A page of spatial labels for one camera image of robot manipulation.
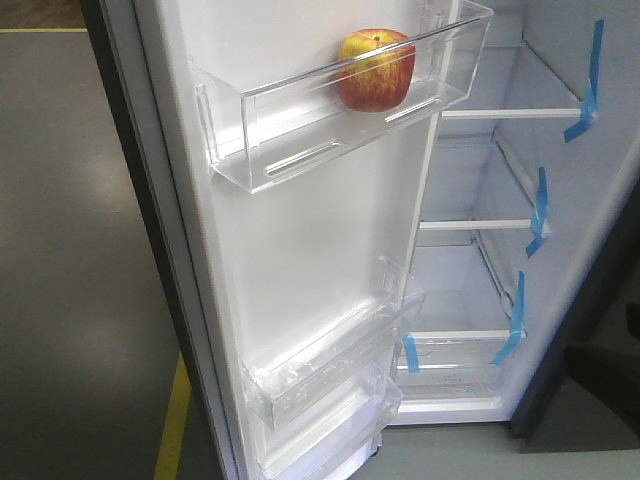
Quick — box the dark grey fridge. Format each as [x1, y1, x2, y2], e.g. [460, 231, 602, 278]
[394, 1, 639, 437]

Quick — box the clear upper door bin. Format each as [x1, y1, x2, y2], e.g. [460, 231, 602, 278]
[194, 1, 493, 193]

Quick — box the red yellow apple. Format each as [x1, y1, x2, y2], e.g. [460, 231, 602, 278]
[336, 29, 416, 113]

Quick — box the white fridge door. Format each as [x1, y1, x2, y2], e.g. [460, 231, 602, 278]
[79, 0, 496, 480]

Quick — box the clear middle door bin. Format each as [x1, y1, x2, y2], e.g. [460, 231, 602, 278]
[242, 256, 425, 432]

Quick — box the clear door bin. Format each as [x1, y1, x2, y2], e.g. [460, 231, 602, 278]
[194, 1, 493, 193]
[242, 256, 425, 432]
[255, 362, 402, 479]

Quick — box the clear lower door bin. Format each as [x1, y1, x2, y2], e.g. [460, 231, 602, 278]
[255, 362, 402, 479]

